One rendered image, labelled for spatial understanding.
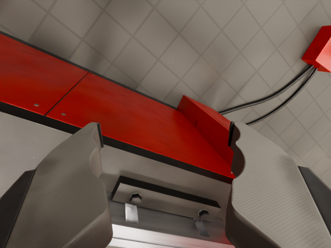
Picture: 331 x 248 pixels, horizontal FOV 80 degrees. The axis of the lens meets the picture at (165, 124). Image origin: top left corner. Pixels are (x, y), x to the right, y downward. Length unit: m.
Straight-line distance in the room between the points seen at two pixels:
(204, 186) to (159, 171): 0.14
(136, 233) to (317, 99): 1.84
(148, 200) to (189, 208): 0.12
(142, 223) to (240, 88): 1.26
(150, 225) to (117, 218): 0.08
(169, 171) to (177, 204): 0.09
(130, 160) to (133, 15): 0.97
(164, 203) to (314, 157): 1.98
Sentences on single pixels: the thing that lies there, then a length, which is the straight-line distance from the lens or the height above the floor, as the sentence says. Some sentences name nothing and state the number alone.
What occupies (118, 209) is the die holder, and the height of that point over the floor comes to 0.93.
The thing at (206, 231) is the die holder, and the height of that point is 0.94.
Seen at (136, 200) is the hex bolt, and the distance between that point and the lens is 0.50.
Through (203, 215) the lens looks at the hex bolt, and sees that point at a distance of 0.59.
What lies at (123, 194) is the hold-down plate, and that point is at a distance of 0.51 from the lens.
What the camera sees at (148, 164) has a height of 0.88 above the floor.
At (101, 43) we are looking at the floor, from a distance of 1.29.
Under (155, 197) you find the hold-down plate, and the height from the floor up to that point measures 0.90.
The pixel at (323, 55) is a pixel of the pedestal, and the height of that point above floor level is 0.12.
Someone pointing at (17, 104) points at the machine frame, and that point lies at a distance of 0.53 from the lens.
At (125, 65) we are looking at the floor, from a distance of 1.30.
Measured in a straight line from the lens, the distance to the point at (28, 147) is 0.50.
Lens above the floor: 1.29
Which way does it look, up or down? 65 degrees down
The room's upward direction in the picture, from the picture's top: 150 degrees clockwise
